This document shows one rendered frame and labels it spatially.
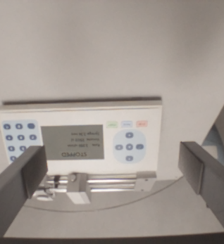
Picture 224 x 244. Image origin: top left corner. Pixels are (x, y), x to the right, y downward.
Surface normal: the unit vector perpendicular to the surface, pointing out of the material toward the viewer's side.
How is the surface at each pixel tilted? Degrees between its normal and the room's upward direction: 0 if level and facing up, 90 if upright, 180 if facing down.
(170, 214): 90
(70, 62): 0
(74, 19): 0
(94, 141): 37
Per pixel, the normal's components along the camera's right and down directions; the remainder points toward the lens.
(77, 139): 0.00, 0.27
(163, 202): -0.11, -0.61
